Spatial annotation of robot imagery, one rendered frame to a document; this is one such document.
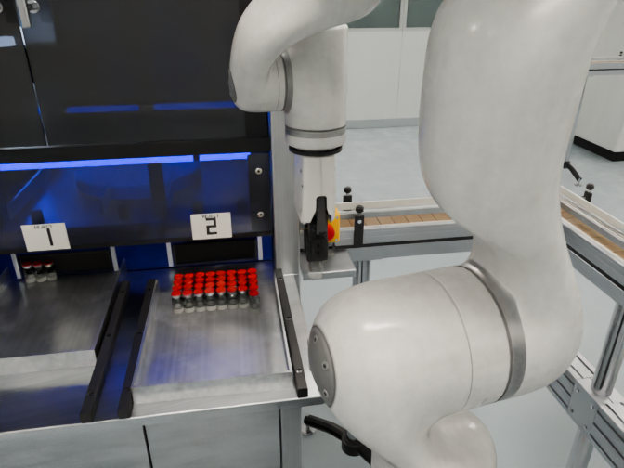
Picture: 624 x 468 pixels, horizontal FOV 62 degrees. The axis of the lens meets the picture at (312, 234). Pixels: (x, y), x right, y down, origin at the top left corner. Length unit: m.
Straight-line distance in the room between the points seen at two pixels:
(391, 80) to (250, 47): 5.41
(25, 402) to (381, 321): 0.73
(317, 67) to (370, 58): 5.23
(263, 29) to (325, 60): 0.11
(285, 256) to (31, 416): 0.58
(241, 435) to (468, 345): 1.17
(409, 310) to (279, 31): 0.34
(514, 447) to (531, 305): 1.72
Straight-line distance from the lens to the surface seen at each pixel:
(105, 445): 1.56
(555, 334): 0.45
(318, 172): 0.70
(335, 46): 0.68
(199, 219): 1.14
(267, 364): 0.96
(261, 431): 1.52
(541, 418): 2.28
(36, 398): 1.01
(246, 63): 0.63
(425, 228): 1.38
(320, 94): 0.68
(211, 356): 0.99
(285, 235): 1.17
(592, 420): 1.58
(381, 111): 6.04
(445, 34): 0.34
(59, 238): 1.21
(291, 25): 0.59
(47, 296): 1.28
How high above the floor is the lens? 1.50
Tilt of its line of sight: 26 degrees down
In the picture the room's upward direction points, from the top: straight up
